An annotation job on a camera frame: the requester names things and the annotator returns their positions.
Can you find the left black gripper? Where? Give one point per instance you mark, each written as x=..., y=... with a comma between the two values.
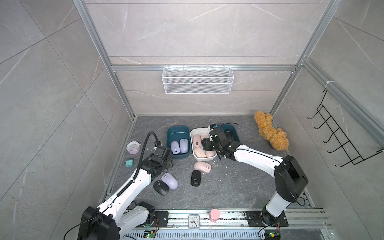
x=169, y=161

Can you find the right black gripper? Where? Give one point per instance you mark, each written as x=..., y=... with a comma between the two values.
x=206, y=144

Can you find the pink mouse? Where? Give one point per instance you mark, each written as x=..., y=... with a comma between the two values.
x=210, y=154
x=197, y=140
x=199, y=152
x=202, y=167
x=205, y=136

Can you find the purple mouse top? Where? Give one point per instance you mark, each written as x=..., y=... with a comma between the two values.
x=175, y=147

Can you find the purple mouse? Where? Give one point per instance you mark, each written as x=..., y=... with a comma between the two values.
x=184, y=146
x=175, y=147
x=170, y=181

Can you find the purple mouse bottom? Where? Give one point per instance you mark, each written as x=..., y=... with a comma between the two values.
x=184, y=146

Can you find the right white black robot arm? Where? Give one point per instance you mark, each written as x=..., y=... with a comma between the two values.
x=290, y=179

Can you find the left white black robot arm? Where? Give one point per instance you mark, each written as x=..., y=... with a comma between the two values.
x=109, y=221

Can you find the right teal storage box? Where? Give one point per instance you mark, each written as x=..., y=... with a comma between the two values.
x=230, y=131

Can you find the teal storage box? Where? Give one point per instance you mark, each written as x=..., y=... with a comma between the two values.
x=230, y=131
x=176, y=133

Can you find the white storage box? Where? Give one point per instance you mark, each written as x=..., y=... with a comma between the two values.
x=198, y=130

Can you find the left teal storage box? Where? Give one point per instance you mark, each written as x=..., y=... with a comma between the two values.
x=176, y=133

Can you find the purple mouse middle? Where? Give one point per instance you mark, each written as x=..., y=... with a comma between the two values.
x=170, y=181

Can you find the black mouse bottom left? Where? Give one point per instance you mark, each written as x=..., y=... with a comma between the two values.
x=161, y=188

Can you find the black mouse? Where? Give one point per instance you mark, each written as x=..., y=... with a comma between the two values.
x=196, y=178
x=161, y=188

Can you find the small teal block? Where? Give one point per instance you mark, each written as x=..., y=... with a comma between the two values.
x=129, y=163

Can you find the black mouse centre left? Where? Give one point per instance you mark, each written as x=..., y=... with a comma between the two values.
x=196, y=178

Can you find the brown teddy bear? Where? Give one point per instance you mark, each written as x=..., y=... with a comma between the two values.
x=276, y=137

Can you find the small white desk clock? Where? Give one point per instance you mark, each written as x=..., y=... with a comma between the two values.
x=194, y=222

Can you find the pink cylinder object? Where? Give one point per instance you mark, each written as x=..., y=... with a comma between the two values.
x=214, y=215

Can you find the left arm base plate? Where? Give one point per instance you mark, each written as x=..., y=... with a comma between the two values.
x=159, y=219

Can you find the white wire mesh basket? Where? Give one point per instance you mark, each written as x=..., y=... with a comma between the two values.
x=197, y=80

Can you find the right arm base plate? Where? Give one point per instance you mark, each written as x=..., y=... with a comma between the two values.
x=255, y=220

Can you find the black wall hook rack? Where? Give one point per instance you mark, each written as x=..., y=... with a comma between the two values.
x=337, y=133

